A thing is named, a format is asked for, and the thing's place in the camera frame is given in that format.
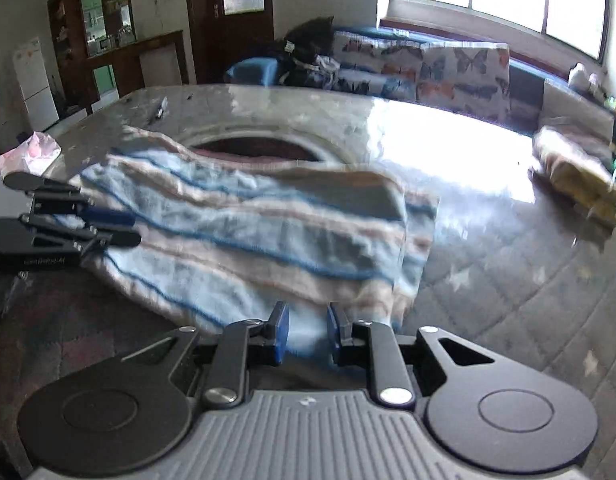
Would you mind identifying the pile of dark clothes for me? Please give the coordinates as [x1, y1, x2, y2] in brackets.
[273, 45, 341, 88]

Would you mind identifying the blue beige striped knit garment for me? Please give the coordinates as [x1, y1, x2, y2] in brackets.
[68, 125, 439, 356]

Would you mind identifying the white plush toy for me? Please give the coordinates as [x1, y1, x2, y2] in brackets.
[568, 62, 604, 90]

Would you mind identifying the butterfly print pillow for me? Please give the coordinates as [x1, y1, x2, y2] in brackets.
[333, 30, 424, 101]
[418, 42, 511, 121]

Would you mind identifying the grey pillow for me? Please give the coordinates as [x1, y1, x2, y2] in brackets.
[538, 79, 616, 141]

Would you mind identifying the pink white plastic bag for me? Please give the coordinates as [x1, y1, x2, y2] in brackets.
[0, 131, 62, 177]

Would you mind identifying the dark wooden display cabinet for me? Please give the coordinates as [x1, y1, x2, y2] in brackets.
[47, 0, 139, 106]

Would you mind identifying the folded yellow patterned blanket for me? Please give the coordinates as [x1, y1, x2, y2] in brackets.
[530, 127, 616, 233]

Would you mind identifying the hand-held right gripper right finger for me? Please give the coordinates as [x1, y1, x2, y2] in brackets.
[327, 302, 496, 407]

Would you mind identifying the round built-in induction cooktop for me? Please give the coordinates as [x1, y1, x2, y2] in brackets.
[180, 127, 339, 166]

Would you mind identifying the white refrigerator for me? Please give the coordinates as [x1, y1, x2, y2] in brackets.
[12, 36, 60, 132]

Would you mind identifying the blue sofa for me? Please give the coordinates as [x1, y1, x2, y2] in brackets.
[225, 25, 616, 141]

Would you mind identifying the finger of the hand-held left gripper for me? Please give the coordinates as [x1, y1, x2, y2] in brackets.
[30, 185, 137, 228]
[19, 214, 142, 261]

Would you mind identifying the dark wooden door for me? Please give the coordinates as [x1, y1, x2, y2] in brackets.
[183, 0, 276, 86]

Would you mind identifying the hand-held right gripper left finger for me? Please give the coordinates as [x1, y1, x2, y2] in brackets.
[120, 302, 290, 409]

